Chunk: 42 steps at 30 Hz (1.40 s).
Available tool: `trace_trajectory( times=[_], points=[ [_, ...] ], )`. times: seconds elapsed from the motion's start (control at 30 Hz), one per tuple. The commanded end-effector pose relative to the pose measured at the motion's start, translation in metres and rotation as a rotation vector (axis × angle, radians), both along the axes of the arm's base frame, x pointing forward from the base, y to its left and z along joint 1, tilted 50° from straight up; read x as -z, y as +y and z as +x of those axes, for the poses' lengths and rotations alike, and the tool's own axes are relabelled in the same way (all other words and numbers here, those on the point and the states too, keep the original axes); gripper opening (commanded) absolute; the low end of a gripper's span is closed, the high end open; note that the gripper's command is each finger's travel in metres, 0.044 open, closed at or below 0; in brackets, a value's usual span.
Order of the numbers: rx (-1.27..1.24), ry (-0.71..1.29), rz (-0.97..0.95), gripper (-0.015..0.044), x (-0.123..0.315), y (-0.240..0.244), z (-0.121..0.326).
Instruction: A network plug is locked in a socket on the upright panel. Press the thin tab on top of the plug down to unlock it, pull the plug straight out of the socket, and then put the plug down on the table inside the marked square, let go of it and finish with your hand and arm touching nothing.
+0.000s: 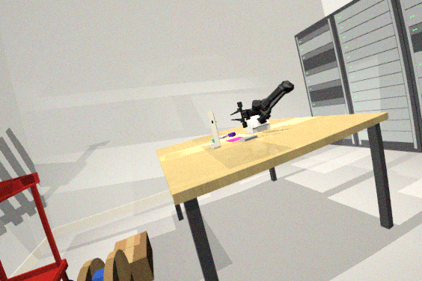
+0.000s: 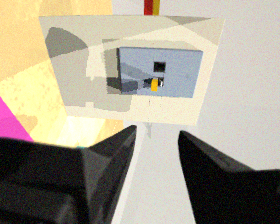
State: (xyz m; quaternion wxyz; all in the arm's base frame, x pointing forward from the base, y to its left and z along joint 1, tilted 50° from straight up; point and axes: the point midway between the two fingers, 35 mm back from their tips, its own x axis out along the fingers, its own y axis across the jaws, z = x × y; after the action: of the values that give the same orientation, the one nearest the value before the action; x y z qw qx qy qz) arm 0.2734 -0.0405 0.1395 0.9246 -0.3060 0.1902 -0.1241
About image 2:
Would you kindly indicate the magenta square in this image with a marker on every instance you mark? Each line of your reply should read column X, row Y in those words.
column 9, row 125

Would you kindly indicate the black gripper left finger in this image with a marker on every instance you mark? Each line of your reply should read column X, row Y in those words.
column 93, row 176

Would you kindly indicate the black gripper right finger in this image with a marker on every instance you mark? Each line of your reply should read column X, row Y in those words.
column 222, row 190

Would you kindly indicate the cream flat panel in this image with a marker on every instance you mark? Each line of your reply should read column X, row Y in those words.
column 104, row 64

